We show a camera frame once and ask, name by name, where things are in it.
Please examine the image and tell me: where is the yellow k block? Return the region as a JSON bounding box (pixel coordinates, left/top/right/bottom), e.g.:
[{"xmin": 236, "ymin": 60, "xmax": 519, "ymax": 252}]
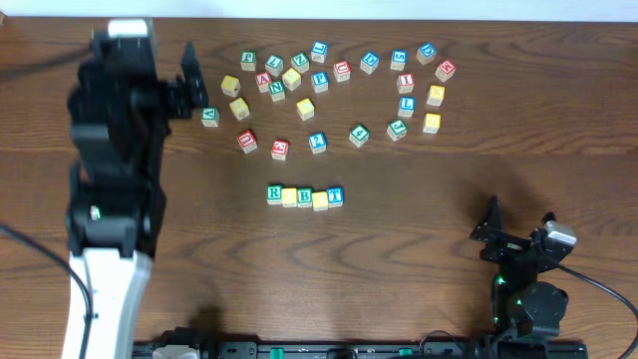
[
  {"xmin": 427, "ymin": 85, "xmax": 446, "ymax": 107},
  {"xmin": 220, "ymin": 75, "xmax": 241, "ymax": 98}
]

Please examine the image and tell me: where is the blue 2 block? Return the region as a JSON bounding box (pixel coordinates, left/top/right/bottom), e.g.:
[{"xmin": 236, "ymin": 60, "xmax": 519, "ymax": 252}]
[{"xmin": 309, "ymin": 133, "xmax": 327, "ymax": 155}]

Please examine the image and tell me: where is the yellow block near Z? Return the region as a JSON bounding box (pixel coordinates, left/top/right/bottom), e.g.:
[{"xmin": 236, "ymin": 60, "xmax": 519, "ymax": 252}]
[{"xmin": 282, "ymin": 68, "xmax": 302, "ymax": 91}]

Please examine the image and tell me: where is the green block far top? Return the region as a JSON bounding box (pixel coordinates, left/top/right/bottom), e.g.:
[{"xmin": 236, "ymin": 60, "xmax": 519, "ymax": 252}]
[{"xmin": 240, "ymin": 51, "xmax": 256, "ymax": 72}]

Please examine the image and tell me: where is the blue D block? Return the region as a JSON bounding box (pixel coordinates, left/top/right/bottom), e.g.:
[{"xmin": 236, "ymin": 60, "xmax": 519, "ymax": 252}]
[{"xmin": 360, "ymin": 52, "xmax": 379, "ymax": 75}]

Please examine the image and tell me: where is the green N block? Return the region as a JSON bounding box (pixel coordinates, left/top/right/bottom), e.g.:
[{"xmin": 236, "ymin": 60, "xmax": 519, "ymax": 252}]
[{"xmin": 268, "ymin": 81, "xmax": 285, "ymax": 102}]

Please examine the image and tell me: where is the yellow C block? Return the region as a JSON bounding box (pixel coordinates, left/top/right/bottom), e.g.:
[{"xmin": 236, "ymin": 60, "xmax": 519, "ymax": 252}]
[{"xmin": 296, "ymin": 98, "xmax": 315, "ymax": 121}]

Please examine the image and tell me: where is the red U block lower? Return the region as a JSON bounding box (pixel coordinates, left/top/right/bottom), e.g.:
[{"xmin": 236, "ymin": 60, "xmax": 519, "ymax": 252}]
[{"xmin": 237, "ymin": 130, "xmax": 258, "ymax": 154}]

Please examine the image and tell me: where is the blue 5 block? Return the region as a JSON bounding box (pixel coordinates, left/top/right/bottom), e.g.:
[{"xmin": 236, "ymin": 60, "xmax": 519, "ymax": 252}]
[{"xmin": 390, "ymin": 49, "xmax": 408, "ymax": 71}]

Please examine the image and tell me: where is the red U block upper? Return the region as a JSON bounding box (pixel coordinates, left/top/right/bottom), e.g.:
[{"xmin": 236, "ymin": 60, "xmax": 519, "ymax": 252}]
[{"xmin": 333, "ymin": 61, "xmax": 352, "ymax": 83}]

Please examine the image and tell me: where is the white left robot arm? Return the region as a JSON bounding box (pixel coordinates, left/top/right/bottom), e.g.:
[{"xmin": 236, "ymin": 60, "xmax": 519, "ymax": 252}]
[{"xmin": 62, "ymin": 33, "xmax": 208, "ymax": 358}]

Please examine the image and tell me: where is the blue Q block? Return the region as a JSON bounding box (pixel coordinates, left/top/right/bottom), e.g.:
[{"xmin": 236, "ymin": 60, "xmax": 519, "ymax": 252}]
[{"xmin": 416, "ymin": 42, "xmax": 437, "ymax": 65}]

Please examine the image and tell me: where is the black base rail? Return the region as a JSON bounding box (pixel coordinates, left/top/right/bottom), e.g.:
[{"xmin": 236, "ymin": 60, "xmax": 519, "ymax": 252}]
[{"xmin": 131, "ymin": 327, "xmax": 589, "ymax": 359}]

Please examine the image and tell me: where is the green Z block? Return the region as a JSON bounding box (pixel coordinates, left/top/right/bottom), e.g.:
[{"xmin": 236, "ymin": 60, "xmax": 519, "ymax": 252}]
[{"xmin": 291, "ymin": 52, "xmax": 310, "ymax": 74}]

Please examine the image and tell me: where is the blue L block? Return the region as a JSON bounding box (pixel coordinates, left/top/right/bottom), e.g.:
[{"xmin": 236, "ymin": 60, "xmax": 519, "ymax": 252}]
[{"xmin": 398, "ymin": 97, "xmax": 416, "ymax": 118}]

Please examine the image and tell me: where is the green L block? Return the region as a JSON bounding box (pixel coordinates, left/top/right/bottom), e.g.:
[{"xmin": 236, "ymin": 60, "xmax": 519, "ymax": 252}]
[{"xmin": 265, "ymin": 55, "xmax": 284, "ymax": 77}]

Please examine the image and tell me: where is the green J block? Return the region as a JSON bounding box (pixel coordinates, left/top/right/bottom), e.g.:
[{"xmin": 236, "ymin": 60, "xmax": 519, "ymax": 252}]
[{"xmin": 387, "ymin": 119, "xmax": 408, "ymax": 142}]

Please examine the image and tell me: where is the red M block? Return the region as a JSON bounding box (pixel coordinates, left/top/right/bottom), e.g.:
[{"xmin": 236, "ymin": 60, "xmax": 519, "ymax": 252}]
[{"xmin": 435, "ymin": 60, "xmax": 457, "ymax": 83}]

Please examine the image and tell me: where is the red u block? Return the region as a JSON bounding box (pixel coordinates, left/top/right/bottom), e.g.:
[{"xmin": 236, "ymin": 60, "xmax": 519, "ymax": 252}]
[
  {"xmin": 237, "ymin": 130, "xmax": 258, "ymax": 154},
  {"xmin": 333, "ymin": 61, "xmax": 352, "ymax": 83}
]

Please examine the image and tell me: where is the green 4 block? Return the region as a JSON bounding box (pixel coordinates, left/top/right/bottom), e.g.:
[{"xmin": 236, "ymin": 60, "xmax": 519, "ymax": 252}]
[{"xmin": 349, "ymin": 124, "xmax": 370, "ymax": 148}]

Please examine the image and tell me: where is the green R block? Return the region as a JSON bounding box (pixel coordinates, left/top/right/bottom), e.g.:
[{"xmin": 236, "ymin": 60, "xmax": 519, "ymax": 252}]
[{"xmin": 266, "ymin": 184, "xmax": 283, "ymax": 205}]

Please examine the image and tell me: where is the red A block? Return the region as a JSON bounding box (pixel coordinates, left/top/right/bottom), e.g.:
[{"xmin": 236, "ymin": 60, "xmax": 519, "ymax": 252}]
[{"xmin": 255, "ymin": 72, "xmax": 272, "ymax": 93}]

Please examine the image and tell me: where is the yellow G block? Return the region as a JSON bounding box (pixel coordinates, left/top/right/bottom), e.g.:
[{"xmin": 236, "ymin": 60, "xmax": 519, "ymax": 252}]
[{"xmin": 423, "ymin": 113, "xmax": 442, "ymax": 134}]

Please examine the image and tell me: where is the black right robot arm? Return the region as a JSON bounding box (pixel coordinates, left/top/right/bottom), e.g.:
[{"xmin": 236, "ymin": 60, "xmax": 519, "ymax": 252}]
[{"xmin": 470, "ymin": 195, "xmax": 577, "ymax": 341}]

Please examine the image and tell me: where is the blue T block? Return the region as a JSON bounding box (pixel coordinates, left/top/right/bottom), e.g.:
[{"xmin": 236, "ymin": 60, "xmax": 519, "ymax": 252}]
[{"xmin": 326, "ymin": 186, "xmax": 344, "ymax": 208}]

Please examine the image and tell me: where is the yellow O block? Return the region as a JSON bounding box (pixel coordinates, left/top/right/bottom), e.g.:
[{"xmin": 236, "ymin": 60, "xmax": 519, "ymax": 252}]
[
  {"xmin": 281, "ymin": 187, "xmax": 297, "ymax": 207},
  {"xmin": 312, "ymin": 191, "xmax": 329, "ymax": 211}
]

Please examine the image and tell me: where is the yellow S block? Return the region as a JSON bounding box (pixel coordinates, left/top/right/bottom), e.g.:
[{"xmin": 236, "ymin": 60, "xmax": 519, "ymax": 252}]
[{"xmin": 229, "ymin": 98, "xmax": 250, "ymax": 121}]

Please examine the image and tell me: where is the yellow K block left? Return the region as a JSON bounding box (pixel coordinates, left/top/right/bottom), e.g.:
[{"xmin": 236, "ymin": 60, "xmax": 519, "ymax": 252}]
[{"xmin": 220, "ymin": 75, "xmax": 241, "ymax": 98}]

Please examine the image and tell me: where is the green V block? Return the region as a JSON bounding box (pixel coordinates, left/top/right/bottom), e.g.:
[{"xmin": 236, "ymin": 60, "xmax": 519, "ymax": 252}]
[{"xmin": 200, "ymin": 108, "xmax": 219, "ymax": 128}]

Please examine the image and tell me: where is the blue block top row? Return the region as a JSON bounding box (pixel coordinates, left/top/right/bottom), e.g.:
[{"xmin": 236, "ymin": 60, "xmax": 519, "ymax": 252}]
[{"xmin": 310, "ymin": 41, "xmax": 328, "ymax": 63}]

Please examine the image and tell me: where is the green B block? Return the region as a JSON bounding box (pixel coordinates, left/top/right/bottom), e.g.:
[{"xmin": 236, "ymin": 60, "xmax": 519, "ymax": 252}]
[{"xmin": 297, "ymin": 187, "xmax": 313, "ymax": 207}]

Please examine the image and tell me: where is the blue P block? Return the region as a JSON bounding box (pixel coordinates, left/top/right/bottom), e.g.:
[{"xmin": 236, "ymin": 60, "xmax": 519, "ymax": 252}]
[{"xmin": 311, "ymin": 72, "xmax": 329, "ymax": 94}]

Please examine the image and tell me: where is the yellow K block right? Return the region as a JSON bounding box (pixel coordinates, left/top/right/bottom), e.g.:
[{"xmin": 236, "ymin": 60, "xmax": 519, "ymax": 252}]
[{"xmin": 427, "ymin": 85, "xmax": 446, "ymax": 107}]

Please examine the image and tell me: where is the red E block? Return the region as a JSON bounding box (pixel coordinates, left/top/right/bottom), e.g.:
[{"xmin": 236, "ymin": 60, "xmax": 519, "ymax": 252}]
[{"xmin": 271, "ymin": 140, "xmax": 289, "ymax": 161}]

